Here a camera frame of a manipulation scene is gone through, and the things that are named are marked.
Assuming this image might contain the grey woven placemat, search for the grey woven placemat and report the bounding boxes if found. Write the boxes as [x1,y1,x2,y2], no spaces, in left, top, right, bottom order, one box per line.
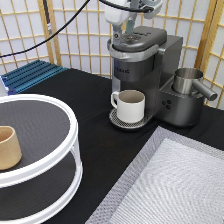
[85,127,224,224]

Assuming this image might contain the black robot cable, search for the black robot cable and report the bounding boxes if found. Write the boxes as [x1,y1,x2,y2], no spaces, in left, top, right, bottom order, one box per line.
[0,0,154,59]

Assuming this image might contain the wooden shoji screen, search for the wooden shoji screen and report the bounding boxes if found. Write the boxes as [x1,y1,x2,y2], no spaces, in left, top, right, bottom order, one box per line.
[0,0,224,110]

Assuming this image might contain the steel milk frother jug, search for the steel milk frother jug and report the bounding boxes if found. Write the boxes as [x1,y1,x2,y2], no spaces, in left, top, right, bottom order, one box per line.
[173,68,218,101]

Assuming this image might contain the white ceramic mug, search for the white ceramic mug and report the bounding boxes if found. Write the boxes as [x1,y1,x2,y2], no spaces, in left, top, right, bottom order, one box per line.
[111,90,145,123]

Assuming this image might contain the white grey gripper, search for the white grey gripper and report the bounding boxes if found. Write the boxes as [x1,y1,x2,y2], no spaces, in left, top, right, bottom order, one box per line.
[103,0,163,41]

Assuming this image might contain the white two-tier round shelf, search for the white two-tier round shelf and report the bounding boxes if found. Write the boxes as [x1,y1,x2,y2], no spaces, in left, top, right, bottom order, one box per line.
[0,94,83,224]

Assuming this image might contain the grey pod coffee machine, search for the grey pod coffee machine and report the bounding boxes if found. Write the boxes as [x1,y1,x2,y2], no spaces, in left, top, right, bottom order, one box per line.
[107,26,208,130]

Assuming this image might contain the tan ceramic cup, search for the tan ceramic cup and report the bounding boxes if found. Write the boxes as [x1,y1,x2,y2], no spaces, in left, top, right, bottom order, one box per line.
[0,126,22,170]

